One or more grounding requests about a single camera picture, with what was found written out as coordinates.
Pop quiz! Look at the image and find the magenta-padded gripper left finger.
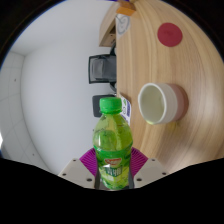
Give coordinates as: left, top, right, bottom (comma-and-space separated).
58, 147, 100, 189

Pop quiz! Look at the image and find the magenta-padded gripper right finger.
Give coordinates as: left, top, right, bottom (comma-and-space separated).
128, 147, 169, 189

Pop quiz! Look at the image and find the green drink bottle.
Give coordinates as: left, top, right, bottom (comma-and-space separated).
92, 96, 134, 191

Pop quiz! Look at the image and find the white and pink mug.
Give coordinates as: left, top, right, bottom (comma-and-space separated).
137, 82, 190, 126

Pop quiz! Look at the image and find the black mesh office chair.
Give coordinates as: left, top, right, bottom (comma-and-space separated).
88, 54, 118, 85

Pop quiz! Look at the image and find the flat round red coaster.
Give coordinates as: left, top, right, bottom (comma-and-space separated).
157, 22, 184, 48

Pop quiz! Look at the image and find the wooden side desk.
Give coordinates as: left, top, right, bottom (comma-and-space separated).
98, 3, 120, 48

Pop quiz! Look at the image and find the round white disc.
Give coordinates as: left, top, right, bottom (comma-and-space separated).
115, 13, 130, 36

